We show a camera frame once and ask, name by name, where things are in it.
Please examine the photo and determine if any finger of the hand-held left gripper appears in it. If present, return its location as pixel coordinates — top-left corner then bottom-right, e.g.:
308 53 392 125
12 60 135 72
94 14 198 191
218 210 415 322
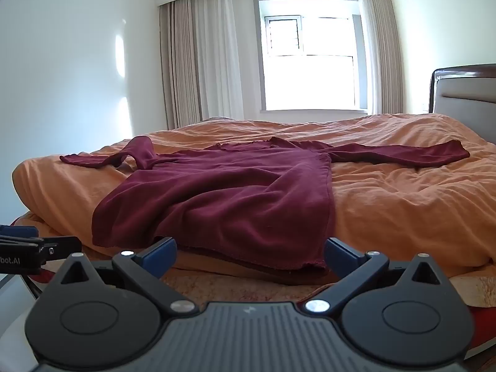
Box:
23 236 83 261
0 224 38 240

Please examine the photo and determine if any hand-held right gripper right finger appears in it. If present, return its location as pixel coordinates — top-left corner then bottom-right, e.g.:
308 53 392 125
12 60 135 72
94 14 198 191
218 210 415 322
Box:
305 237 447 315

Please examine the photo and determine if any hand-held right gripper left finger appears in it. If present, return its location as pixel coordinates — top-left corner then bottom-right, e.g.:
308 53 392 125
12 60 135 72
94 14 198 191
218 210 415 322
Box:
57 237 198 315

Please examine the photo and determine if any maroon long-sleeved sweater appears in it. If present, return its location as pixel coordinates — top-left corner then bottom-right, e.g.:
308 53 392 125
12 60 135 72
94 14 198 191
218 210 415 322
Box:
59 135 471 271

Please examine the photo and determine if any orange duvet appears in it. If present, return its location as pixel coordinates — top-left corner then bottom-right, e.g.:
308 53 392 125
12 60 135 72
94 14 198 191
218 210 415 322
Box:
11 113 496 280

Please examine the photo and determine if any red bed cover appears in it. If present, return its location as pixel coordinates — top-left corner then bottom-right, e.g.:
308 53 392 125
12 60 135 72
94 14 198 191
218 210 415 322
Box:
463 301 496 362

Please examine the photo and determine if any beige curtain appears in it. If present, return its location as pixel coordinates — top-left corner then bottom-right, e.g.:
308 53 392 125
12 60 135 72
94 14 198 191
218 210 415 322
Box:
371 0 406 116
158 0 203 130

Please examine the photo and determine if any grey padded headboard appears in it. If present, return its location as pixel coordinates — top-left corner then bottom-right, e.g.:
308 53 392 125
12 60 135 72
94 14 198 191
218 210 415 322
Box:
429 63 496 144

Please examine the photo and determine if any white sheer curtain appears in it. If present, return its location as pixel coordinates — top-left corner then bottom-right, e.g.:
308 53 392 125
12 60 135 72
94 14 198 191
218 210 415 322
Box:
356 0 385 116
193 0 246 122

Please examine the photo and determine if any window with grey frame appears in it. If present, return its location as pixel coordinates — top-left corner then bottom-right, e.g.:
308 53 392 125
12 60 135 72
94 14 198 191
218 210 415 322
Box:
254 0 369 112

